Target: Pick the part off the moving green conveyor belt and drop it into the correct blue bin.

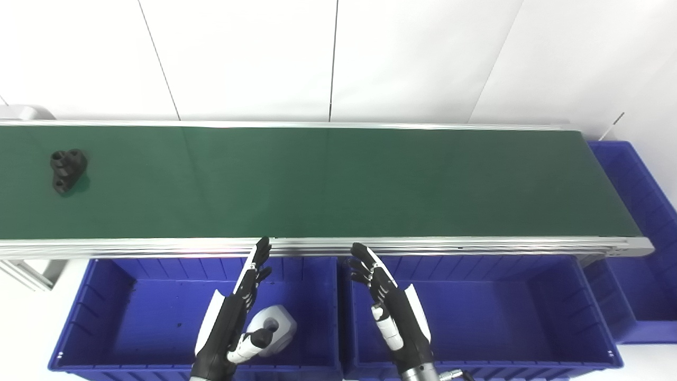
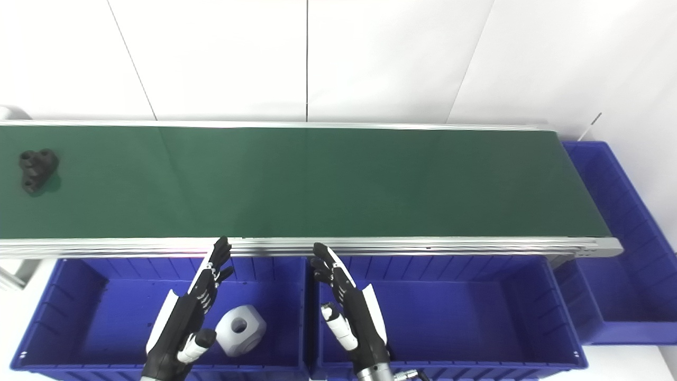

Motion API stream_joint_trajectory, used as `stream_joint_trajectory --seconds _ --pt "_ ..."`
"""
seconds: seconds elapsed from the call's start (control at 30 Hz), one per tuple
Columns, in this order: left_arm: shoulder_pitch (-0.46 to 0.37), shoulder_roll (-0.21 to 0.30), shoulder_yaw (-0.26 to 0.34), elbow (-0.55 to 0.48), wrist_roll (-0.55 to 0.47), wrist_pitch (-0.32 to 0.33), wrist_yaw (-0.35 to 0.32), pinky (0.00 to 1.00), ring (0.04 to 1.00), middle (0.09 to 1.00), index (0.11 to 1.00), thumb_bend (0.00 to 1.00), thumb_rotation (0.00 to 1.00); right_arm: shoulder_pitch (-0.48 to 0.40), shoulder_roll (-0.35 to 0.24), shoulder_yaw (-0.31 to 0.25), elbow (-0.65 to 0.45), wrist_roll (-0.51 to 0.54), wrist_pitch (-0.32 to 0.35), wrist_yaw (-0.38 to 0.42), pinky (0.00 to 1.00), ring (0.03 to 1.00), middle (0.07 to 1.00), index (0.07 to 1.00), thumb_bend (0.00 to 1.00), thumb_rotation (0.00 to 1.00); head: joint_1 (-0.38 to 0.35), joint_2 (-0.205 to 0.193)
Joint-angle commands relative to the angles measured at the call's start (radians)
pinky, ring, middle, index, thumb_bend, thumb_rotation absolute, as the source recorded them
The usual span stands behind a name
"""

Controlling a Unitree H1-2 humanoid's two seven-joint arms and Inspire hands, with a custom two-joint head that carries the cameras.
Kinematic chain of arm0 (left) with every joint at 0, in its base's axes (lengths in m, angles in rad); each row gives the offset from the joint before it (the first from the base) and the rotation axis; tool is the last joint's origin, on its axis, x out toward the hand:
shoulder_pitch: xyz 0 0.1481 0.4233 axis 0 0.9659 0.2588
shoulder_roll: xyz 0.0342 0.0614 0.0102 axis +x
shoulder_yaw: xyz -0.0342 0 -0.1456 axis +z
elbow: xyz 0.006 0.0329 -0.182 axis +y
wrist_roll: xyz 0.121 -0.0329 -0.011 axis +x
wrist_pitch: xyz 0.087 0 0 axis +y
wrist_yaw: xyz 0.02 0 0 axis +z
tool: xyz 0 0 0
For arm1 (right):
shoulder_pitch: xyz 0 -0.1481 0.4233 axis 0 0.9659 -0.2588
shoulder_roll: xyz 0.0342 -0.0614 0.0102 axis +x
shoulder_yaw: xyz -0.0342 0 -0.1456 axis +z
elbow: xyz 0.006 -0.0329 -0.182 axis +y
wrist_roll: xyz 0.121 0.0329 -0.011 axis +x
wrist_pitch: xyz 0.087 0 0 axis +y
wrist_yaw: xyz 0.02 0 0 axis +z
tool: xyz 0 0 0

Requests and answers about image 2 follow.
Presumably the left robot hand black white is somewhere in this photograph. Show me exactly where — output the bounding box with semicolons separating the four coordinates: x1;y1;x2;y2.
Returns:
142;237;234;381

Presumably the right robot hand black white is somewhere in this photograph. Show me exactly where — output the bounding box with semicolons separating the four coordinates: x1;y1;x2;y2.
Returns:
311;243;392;374

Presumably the grey cube part with hole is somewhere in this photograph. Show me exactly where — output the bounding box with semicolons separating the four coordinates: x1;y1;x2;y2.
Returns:
215;305;267;357

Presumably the blue plastic bin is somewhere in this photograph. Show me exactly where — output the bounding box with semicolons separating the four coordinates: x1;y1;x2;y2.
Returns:
11;257;310;381
553;140;677;346
308;256;589;381

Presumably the green conveyor belt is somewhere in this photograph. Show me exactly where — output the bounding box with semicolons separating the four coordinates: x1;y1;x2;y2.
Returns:
0;120;625;260
0;125;612;240

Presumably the aluminium conveyor support leg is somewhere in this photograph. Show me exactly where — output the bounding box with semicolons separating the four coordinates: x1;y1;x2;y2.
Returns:
0;258;40;292

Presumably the thin white rod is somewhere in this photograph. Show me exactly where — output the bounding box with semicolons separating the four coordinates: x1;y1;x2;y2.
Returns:
578;112;602;142

